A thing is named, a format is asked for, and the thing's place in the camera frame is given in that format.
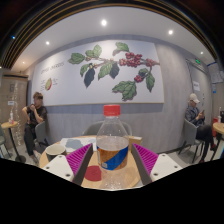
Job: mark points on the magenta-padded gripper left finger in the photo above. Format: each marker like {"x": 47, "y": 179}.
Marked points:
{"x": 78, "y": 159}

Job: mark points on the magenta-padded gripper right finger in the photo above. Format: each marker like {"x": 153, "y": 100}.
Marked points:
{"x": 146, "y": 158}

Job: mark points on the clear red-capped drink bottle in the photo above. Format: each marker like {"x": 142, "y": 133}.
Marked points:
{"x": 112, "y": 150}

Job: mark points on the white printed paper sheet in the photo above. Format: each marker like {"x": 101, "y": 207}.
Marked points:
{"x": 74, "y": 144}

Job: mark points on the flat round red coaster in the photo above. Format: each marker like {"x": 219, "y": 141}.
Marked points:
{"x": 92, "y": 173}

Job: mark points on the small brown cardboard box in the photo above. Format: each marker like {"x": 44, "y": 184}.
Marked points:
{"x": 136, "y": 140}

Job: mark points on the dark mug with white inside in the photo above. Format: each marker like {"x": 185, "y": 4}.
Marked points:
{"x": 55, "y": 151}

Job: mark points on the person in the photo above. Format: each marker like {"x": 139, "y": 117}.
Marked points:
{"x": 35, "y": 116}
{"x": 193, "y": 116}

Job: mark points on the small round wooden table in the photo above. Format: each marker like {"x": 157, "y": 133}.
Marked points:
{"x": 9, "y": 125}
{"x": 219, "y": 126}

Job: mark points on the small clear bottle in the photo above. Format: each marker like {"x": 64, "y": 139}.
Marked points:
{"x": 11, "y": 118}

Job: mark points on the light wooden door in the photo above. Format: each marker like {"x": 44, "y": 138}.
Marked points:
{"x": 6, "y": 96}

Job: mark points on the green exit sign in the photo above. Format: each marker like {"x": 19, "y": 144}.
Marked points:
{"x": 197, "y": 61}

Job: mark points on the recessed ceiling lights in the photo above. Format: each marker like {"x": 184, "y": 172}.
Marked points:
{"x": 104, "y": 22}

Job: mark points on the white wall notice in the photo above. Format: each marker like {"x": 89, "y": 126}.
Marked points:
{"x": 196, "y": 86}

